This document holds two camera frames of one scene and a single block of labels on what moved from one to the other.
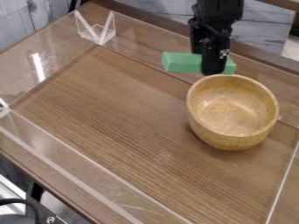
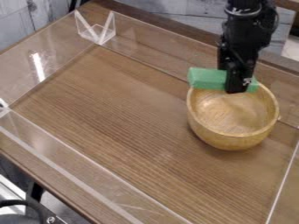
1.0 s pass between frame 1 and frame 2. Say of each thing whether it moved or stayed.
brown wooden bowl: stayed
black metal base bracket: stayed
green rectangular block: moved
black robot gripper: moved
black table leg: stayed
